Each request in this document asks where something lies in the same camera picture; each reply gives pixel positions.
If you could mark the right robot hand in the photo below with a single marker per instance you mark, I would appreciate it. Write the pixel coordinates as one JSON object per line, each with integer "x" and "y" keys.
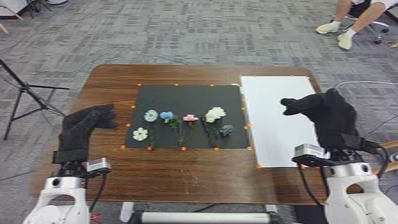
{"x": 329, "y": 113}

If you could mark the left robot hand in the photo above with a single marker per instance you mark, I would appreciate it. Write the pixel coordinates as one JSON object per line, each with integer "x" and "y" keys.
{"x": 76, "y": 133}

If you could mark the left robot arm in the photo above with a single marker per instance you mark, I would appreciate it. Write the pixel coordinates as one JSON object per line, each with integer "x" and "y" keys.
{"x": 59, "y": 200}

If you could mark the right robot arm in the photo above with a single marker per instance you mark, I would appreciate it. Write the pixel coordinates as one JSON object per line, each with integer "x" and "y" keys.
{"x": 355, "y": 200}

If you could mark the small white flower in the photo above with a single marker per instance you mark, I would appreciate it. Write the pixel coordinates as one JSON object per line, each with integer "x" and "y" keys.
{"x": 140, "y": 134}

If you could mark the white sheet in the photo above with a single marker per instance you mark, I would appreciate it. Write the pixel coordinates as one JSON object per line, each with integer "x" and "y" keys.
{"x": 272, "y": 133}

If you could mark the pale blue flower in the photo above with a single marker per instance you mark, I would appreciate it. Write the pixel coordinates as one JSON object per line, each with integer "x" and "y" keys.
{"x": 151, "y": 115}

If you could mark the black tripod stand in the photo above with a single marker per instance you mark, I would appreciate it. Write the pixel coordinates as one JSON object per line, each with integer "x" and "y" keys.
{"x": 27, "y": 88}

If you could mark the grey-blue flower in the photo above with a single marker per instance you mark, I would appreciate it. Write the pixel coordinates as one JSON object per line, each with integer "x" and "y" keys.
{"x": 226, "y": 130}

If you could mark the large white flower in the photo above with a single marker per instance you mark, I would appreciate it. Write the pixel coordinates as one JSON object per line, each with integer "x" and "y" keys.
{"x": 215, "y": 114}

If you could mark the pink flower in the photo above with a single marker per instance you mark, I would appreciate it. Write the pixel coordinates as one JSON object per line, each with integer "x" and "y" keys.
{"x": 190, "y": 117}

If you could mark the dark mat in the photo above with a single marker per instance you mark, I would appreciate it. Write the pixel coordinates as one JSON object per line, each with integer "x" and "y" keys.
{"x": 183, "y": 98}

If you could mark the office chair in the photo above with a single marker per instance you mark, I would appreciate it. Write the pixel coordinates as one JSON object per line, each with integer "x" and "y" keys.
{"x": 377, "y": 28}

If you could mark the person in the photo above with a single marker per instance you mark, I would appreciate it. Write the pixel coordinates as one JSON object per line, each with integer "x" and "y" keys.
{"x": 348, "y": 16}

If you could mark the pale grey bar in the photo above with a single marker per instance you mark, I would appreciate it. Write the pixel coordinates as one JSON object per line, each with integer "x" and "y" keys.
{"x": 204, "y": 218}

